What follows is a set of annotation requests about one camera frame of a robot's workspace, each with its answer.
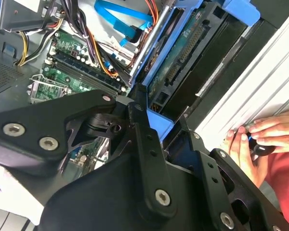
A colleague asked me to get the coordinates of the round black tool blue ring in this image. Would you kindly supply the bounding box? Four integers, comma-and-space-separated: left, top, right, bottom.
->
247, 134, 276, 157

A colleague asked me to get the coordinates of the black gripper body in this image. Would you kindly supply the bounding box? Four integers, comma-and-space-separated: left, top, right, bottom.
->
37, 153, 263, 231

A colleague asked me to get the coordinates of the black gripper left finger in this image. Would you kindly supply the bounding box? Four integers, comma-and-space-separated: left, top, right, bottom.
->
0, 83, 178, 222

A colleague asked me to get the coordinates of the person's right hand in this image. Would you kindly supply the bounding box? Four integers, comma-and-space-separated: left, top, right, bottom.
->
247, 108, 289, 154

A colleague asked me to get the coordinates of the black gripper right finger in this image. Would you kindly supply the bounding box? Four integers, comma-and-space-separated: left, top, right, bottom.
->
179, 112, 289, 231

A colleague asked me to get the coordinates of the hard disk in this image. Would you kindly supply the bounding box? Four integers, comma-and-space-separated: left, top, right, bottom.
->
129, 0, 261, 145

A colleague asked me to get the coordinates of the person's left hand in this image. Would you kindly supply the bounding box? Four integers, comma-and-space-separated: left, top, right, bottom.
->
225, 126, 270, 189

